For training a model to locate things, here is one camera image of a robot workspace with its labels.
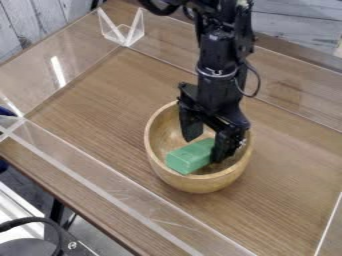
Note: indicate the green rectangular block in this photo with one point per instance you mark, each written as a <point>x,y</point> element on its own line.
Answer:
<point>191,157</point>

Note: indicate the black table leg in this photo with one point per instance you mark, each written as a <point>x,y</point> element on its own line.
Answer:
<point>56,211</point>

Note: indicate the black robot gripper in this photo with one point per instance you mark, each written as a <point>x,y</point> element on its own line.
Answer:
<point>211,103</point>

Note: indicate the clear acrylic tray walls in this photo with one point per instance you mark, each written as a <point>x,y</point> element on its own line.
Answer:
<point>85,89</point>

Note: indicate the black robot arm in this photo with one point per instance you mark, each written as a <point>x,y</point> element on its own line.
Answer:
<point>223,29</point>

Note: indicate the grey metal base plate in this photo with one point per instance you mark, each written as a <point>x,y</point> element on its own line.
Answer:
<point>66,244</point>

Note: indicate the brown wooden bowl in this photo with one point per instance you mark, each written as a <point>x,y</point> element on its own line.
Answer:
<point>163,138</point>

